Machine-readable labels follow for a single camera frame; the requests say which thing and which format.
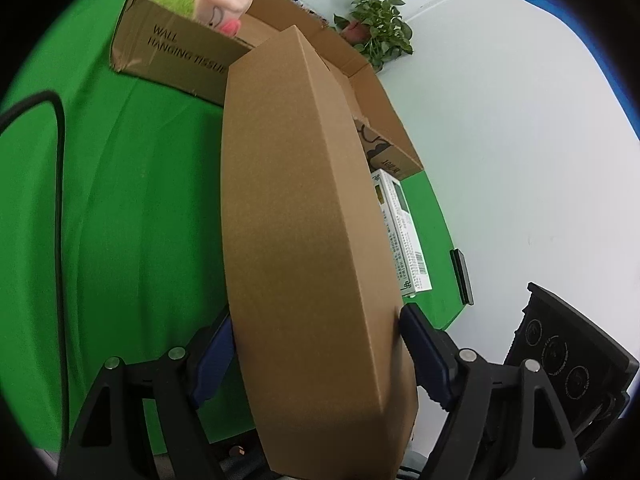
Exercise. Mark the blue wall banner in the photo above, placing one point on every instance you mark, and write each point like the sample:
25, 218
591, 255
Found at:
575, 15

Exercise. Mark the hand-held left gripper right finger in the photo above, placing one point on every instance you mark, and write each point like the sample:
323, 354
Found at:
425, 355

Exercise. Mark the long brown cardboard box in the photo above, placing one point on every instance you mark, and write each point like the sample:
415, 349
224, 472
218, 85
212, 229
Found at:
300, 210

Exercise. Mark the potted plant in red pot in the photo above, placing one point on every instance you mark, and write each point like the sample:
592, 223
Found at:
385, 30

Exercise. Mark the printed cardboard box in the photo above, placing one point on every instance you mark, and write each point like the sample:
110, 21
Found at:
175, 55

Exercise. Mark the black phone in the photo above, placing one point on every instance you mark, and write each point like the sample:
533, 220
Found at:
461, 275

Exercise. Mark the white and green carton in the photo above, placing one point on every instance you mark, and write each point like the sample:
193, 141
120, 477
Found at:
405, 240

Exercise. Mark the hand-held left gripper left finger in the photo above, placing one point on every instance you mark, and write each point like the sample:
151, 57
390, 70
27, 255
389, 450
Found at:
215, 360

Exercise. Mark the colourful patterned small box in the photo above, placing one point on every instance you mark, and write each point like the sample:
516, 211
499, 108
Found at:
300, 0

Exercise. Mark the green tablecloth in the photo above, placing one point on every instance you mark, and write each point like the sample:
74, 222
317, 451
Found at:
140, 210

